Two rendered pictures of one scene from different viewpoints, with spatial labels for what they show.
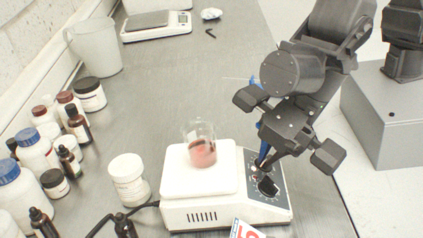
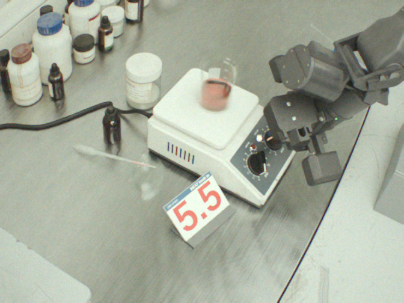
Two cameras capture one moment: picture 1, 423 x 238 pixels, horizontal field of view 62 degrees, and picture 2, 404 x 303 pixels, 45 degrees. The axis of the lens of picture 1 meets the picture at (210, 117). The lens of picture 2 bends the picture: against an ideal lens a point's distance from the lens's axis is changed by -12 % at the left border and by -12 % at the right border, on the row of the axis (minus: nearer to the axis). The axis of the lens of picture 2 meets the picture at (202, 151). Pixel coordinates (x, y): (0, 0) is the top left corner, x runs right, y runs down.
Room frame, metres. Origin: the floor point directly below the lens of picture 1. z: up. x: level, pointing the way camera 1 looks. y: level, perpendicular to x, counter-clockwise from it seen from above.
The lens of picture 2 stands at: (-0.11, -0.15, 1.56)
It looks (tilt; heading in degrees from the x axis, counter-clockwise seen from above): 50 degrees down; 19
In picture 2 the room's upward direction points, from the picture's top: 8 degrees clockwise
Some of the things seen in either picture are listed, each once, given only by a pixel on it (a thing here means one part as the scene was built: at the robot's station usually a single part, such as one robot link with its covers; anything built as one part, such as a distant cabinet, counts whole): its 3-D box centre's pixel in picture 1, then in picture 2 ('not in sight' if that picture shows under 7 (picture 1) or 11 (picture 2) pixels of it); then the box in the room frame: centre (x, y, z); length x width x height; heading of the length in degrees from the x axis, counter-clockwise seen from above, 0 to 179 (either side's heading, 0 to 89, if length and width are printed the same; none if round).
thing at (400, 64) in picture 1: (406, 58); not in sight; (0.56, -0.37, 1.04); 0.07 x 0.07 x 0.06; 7
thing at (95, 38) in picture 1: (94, 48); not in sight; (1.03, 0.31, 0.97); 0.18 x 0.13 x 0.15; 72
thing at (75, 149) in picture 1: (68, 150); (112, 21); (0.60, 0.31, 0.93); 0.05 x 0.05 x 0.05
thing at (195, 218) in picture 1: (219, 184); (219, 133); (0.42, 0.00, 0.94); 0.22 x 0.13 x 0.08; 84
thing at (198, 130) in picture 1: (202, 143); (218, 85); (0.43, 0.02, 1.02); 0.06 x 0.05 x 0.08; 62
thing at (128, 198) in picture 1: (130, 180); (143, 81); (0.47, 0.16, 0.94); 0.06 x 0.06 x 0.08
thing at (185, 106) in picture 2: (199, 166); (207, 105); (0.42, 0.03, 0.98); 0.12 x 0.12 x 0.01; 84
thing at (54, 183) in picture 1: (54, 183); (84, 48); (0.51, 0.31, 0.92); 0.04 x 0.04 x 0.04
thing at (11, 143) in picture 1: (21, 157); (72, 10); (0.58, 0.39, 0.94); 0.04 x 0.04 x 0.09
